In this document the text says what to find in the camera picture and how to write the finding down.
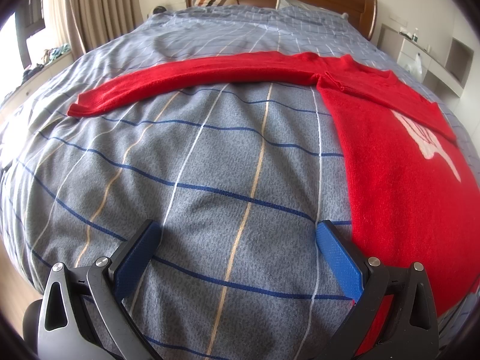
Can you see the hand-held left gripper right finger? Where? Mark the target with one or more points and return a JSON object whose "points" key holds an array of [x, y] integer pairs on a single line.
{"points": [[339, 262]]}

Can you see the small round bedside device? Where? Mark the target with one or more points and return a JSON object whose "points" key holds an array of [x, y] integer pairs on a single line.
{"points": [[161, 9]]}

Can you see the pile of clothes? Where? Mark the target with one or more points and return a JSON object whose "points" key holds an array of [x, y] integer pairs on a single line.
{"points": [[56, 50]]}

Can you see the clear bottle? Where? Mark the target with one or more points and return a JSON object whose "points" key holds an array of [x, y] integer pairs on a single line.
{"points": [[415, 37]]}

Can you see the white window bench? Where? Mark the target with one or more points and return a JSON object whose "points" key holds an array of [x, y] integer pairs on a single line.
{"points": [[33, 78]]}

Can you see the red knitted sweater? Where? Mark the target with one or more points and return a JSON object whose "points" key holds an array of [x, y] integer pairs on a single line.
{"points": [[393, 180]]}

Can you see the white plastic bag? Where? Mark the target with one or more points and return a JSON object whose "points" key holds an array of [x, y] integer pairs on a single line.
{"points": [[416, 65]]}

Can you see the blue plaid duvet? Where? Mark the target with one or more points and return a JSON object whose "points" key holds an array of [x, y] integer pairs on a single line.
{"points": [[210, 150]]}

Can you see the blue plaid pillow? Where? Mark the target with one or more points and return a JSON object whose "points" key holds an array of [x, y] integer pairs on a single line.
{"points": [[307, 5]]}

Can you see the window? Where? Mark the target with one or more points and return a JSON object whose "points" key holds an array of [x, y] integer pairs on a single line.
{"points": [[32, 26]]}

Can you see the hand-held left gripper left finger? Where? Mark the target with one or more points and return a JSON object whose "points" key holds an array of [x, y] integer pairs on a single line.
{"points": [[137, 258]]}

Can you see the beige curtain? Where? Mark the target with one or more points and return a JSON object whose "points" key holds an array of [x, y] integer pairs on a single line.
{"points": [[97, 7]]}

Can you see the white built-in desk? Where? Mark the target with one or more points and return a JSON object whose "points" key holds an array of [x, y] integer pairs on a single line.
{"points": [[435, 63]]}

